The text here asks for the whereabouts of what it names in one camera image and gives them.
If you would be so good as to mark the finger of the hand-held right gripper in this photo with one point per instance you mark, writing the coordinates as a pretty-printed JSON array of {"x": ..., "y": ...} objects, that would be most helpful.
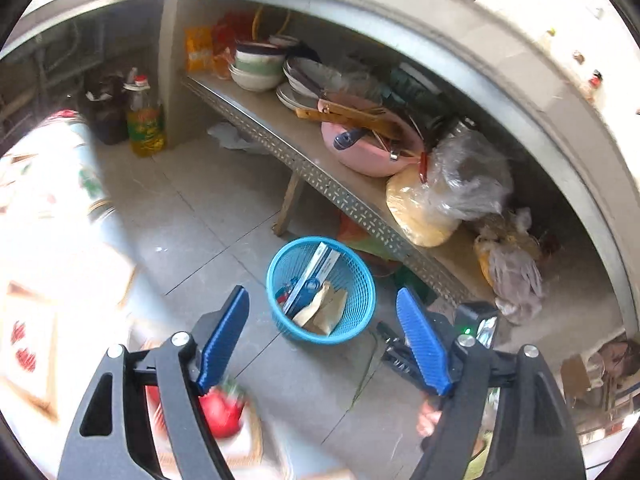
[{"x": 392, "y": 352}]

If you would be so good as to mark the cooking oil bottle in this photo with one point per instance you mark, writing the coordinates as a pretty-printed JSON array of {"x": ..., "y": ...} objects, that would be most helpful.
[{"x": 145, "y": 130}]

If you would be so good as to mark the red snack packet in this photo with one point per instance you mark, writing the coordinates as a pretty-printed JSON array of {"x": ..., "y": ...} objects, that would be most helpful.
[{"x": 227, "y": 45}]

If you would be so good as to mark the crumpled plastic food bag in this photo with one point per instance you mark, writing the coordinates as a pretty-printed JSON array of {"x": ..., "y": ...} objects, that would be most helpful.
[{"x": 515, "y": 270}]

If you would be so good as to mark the table with fruit-print cloth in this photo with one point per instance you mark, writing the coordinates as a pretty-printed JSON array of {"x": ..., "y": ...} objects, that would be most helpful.
[{"x": 50, "y": 240}]

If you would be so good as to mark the perforated metal shelf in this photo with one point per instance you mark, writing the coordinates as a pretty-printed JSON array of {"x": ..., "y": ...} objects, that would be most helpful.
[{"x": 300, "y": 140}]

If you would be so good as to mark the person's right hand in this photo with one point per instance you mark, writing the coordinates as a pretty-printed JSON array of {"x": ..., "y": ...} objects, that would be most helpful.
[{"x": 430, "y": 417}]

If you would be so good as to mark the red snack wrapper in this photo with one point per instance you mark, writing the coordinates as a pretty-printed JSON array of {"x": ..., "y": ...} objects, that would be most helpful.
[{"x": 286, "y": 292}]

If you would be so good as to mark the brown paper bag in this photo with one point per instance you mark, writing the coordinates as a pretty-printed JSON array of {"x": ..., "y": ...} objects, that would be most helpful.
[{"x": 325, "y": 310}]

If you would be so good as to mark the stack of plates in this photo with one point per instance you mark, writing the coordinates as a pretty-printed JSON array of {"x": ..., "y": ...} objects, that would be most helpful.
[{"x": 300, "y": 85}]

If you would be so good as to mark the wooden spatula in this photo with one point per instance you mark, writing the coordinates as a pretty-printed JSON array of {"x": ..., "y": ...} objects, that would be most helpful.
[{"x": 345, "y": 115}]

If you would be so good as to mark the white plastic bag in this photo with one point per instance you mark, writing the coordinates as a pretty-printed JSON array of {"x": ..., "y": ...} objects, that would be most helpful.
[{"x": 235, "y": 137}]

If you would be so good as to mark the yellow snack packet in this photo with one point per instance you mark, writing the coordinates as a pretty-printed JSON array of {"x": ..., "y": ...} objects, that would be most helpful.
[{"x": 199, "y": 50}]

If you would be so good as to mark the pink plastic basin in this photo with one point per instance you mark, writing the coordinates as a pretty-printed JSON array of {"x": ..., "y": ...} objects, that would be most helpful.
[{"x": 360, "y": 155}]

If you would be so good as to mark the stack of bowls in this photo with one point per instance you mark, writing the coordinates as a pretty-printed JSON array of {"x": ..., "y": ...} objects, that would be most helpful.
[{"x": 257, "y": 67}]

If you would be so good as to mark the dark jar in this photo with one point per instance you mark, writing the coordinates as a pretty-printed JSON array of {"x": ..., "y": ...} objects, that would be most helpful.
[{"x": 102, "y": 110}]

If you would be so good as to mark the blue plastic basket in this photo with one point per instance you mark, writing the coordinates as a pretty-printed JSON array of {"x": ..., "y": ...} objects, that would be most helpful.
[{"x": 350, "y": 280}]

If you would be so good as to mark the plastic bag of yellow flour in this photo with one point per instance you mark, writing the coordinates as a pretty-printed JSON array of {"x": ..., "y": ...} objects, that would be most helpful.
[{"x": 420, "y": 215}]

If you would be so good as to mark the concrete kitchen counter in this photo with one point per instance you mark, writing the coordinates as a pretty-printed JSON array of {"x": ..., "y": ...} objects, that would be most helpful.
[{"x": 450, "y": 25}]

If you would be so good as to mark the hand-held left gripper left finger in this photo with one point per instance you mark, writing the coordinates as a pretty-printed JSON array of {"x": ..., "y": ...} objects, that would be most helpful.
[{"x": 225, "y": 340}]

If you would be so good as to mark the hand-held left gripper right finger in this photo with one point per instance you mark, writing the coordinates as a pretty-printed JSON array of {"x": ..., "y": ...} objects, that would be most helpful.
[{"x": 422, "y": 345}]

